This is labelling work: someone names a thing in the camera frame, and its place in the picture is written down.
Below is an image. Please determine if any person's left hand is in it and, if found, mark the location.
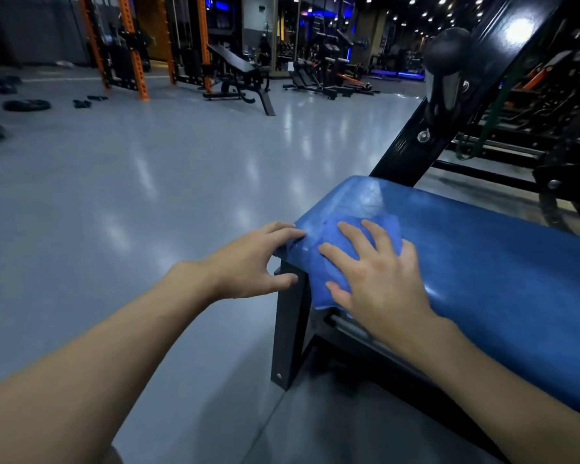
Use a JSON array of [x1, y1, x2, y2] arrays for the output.
[[200, 220, 306, 301]]

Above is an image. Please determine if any person's right hand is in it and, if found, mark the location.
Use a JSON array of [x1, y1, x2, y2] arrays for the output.
[[318, 219, 441, 353]]

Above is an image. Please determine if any blue microfibre cloth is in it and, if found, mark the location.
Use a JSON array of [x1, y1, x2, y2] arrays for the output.
[[309, 215, 403, 311]]

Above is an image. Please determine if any blue bench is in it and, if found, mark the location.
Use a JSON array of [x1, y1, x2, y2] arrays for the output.
[[270, 176, 580, 459]]

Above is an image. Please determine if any person's left forearm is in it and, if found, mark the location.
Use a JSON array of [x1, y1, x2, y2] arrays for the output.
[[0, 260, 218, 464]]

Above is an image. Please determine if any person's right forearm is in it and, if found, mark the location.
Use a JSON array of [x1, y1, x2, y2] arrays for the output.
[[401, 316, 580, 464]]

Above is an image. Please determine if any black incline bench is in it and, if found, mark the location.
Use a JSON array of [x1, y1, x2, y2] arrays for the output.
[[282, 57, 356, 101]]

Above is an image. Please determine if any green resistance band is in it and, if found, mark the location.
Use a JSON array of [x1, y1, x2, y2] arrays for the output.
[[455, 67, 518, 161]]

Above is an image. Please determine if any black weight plate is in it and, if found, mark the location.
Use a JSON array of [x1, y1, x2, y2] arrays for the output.
[[2, 99, 52, 113]]

